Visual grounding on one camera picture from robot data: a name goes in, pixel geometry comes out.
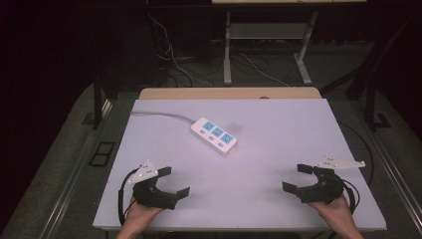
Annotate white metal desk frame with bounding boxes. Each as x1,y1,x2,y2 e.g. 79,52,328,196
222,11,319,87

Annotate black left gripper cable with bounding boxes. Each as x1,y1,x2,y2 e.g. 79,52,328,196
116,168,139,227

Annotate person's right hand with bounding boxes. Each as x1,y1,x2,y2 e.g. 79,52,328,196
306,193,354,227

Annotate thin white floor cable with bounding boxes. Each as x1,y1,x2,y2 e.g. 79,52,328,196
238,52,291,88

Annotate wooden table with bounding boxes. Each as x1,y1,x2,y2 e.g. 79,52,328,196
138,87,322,101

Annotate black floor cables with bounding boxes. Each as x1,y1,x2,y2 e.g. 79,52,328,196
155,19,300,88

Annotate black metal stand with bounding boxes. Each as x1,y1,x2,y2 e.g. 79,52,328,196
92,63,119,130
320,9,420,131

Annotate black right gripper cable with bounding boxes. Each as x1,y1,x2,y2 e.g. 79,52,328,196
341,178,361,214

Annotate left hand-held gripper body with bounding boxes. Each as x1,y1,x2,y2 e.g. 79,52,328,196
126,159,180,211

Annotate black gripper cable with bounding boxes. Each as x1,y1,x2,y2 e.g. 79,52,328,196
116,168,139,227
341,178,361,214

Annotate grey power strip cable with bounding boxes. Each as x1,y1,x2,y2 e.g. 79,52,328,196
129,111,197,124

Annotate person's left hand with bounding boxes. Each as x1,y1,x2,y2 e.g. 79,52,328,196
123,196,165,234

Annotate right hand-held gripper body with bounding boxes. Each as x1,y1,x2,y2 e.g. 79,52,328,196
297,153,366,205

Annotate metal floor rail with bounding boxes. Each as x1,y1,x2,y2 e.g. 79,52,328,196
368,128,422,228
46,99,113,239

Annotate white power strip blue sockets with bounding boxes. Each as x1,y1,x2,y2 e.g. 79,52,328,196
190,117,239,157

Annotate long black cable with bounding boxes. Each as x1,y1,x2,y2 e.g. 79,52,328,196
337,120,375,187

